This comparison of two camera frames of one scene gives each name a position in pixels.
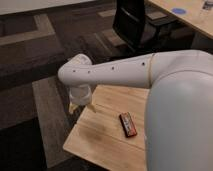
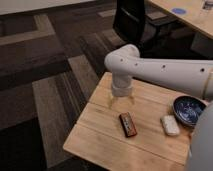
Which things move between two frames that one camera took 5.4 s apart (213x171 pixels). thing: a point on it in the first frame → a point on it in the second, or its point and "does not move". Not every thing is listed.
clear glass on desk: [207, 5] does not move
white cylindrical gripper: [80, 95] → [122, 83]
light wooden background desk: [190, 12] does not move
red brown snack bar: [127, 124] does not move
